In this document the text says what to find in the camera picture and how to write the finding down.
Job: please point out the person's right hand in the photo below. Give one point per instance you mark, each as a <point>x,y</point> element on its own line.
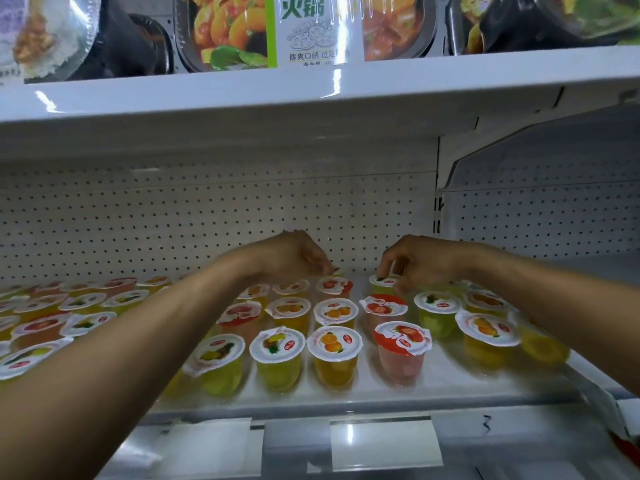
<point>430,262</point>

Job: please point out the person's left hand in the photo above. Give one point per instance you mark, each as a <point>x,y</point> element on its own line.
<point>282,257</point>

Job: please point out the person's right fingers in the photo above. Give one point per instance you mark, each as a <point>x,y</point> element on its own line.
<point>395,264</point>

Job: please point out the person's left fingers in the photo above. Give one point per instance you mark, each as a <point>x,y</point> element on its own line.
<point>317,259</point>

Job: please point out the small green jelly cup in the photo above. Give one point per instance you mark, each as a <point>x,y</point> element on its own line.
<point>382,283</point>

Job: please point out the person's left forearm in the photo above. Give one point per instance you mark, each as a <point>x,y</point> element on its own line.
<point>125,364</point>

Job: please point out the person's right forearm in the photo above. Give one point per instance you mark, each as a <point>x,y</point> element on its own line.
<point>560,304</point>

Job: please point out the rows of fruit jelly cups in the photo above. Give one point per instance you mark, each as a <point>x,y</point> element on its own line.
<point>335,344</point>

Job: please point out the wide white pegboard panel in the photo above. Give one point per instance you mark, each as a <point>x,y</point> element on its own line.
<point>200,209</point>

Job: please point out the white metal shelf board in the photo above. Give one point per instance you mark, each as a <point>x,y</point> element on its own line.
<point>320,99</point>

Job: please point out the narrow white pegboard panel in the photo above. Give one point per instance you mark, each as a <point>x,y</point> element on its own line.
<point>550,204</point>

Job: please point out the white blank price label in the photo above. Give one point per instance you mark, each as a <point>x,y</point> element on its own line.
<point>385,444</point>
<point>205,447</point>

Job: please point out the hotpot meal box green sleeve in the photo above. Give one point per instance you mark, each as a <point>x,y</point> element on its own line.
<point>310,29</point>

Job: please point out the black plastic bowl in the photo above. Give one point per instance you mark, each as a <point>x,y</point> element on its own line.
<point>130,39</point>

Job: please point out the black meal tray clear lid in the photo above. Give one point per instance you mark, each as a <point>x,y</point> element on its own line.
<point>550,19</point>

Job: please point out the rice meal tray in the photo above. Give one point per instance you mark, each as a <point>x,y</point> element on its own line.
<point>40,34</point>

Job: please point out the white shelf bracket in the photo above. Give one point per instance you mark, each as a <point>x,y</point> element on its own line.
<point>452,159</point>

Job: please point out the white shelf with label rail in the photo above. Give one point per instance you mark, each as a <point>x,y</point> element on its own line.
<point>450,394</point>

